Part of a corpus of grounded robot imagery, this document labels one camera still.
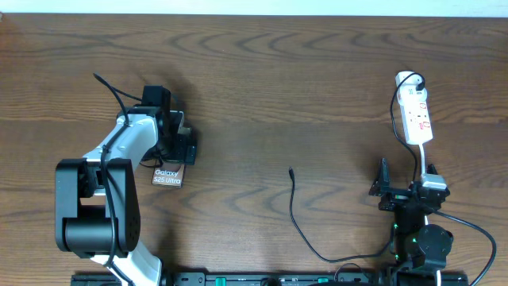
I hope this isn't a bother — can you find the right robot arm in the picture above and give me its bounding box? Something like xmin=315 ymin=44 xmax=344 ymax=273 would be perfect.
xmin=369 ymin=158 xmax=453 ymax=275

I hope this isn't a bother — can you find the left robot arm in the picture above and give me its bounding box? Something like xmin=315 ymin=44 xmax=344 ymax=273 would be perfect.
xmin=55 ymin=106 xmax=195 ymax=285

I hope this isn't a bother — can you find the white USB charger adapter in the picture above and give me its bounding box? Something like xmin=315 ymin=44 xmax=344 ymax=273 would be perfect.
xmin=395 ymin=71 xmax=428 ymax=104

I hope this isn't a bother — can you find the white power strip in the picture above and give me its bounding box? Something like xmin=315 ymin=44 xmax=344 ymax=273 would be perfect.
xmin=397 ymin=99 xmax=433 ymax=145

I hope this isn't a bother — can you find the white power strip cord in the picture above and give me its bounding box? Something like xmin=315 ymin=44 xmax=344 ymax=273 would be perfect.
xmin=418 ymin=143 xmax=442 ymax=286

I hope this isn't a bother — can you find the black USB charging cable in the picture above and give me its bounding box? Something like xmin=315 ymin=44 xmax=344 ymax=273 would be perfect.
xmin=288 ymin=71 xmax=426 ymax=264

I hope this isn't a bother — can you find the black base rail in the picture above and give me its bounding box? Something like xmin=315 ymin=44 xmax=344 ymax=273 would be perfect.
xmin=70 ymin=271 xmax=469 ymax=286

